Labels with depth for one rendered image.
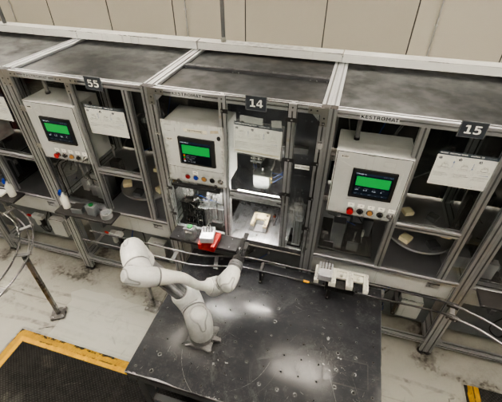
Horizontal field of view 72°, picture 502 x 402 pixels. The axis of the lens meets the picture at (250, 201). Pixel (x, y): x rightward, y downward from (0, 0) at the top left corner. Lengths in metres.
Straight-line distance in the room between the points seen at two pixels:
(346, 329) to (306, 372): 0.41
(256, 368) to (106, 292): 1.90
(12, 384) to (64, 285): 0.94
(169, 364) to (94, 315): 1.38
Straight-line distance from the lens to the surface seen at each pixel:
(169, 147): 2.39
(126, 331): 3.43
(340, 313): 2.62
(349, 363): 2.45
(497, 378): 3.64
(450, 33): 5.61
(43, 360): 3.54
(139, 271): 1.84
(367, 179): 2.12
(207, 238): 2.54
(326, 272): 2.49
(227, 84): 2.28
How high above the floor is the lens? 2.81
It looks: 39 degrees down
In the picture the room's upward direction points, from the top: straight up
